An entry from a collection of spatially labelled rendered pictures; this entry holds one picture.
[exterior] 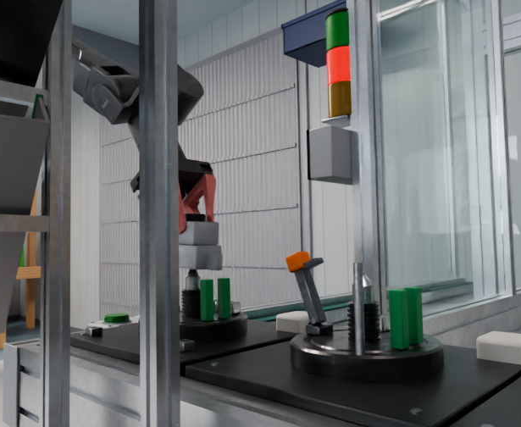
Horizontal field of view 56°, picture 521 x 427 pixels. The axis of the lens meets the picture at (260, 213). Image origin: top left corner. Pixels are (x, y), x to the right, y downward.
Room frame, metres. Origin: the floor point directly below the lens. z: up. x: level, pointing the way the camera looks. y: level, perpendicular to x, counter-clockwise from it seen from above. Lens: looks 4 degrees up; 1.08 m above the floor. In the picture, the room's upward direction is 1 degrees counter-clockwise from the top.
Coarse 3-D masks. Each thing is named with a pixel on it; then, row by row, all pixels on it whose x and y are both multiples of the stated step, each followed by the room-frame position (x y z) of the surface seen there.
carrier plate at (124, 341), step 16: (256, 320) 0.73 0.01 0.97; (80, 336) 0.63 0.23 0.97; (96, 336) 0.62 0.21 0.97; (112, 336) 0.62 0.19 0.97; (128, 336) 0.62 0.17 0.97; (240, 336) 0.61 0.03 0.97; (256, 336) 0.60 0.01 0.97; (272, 336) 0.60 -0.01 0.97; (288, 336) 0.60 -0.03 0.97; (112, 352) 0.56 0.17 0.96; (128, 352) 0.53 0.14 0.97; (192, 352) 0.52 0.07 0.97; (208, 352) 0.52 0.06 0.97; (224, 352) 0.53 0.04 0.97
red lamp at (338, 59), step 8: (336, 48) 0.68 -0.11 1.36; (344, 48) 0.68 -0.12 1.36; (328, 56) 0.70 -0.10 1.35; (336, 56) 0.68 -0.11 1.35; (344, 56) 0.68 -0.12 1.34; (328, 64) 0.70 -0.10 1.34; (336, 64) 0.68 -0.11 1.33; (344, 64) 0.68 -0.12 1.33; (328, 72) 0.70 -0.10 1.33; (336, 72) 0.68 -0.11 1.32; (344, 72) 0.68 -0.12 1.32; (328, 80) 0.70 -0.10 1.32; (336, 80) 0.69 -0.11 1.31; (344, 80) 0.68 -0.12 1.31
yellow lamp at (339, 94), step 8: (328, 88) 0.70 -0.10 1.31; (336, 88) 0.68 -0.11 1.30; (344, 88) 0.68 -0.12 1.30; (328, 96) 0.70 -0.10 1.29; (336, 96) 0.68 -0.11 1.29; (344, 96) 0.68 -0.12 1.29; (328, 104) 0.70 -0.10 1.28; (336, 104) 0.68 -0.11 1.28; (344, 104) 0.68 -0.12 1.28; (328, 112) 0.71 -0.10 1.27; (336, 112) 0.69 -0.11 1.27; (344, 112) 0.68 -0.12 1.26
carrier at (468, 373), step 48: (336, 336) 0.49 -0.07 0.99; (384, 336) 0.48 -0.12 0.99; (432, 336) 0.48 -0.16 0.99; (480, 336) 0.48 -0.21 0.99; (240, 384) 0.42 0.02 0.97; (288, 384) 0.40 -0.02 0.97; (336, 384) 0.40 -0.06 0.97; (384, 384) 0.40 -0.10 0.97; (432, 384) 0.39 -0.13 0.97; (480, 384) 0.39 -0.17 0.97
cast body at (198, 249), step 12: (192, 216) 0.63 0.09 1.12; (204, 216) 0.64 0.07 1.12; (192, 228) 0.61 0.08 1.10; (204, 228) 0.62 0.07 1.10; (216, 228) 0.64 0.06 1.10; (180, 240) 0.63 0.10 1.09; (192, 240) 0.61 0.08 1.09; (204, 240) 0.63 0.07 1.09; (216, 240) 0.64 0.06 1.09; (180, 252) 0.63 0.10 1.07; (192, 252) 0.61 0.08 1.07; (204, 252) 0.62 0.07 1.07; (216, 252) 0.63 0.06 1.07; (180, 264) 0.63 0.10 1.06; (192, 264) 0.61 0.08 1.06; (204, 264) 0.62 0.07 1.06; (216, 264) 0.61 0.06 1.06
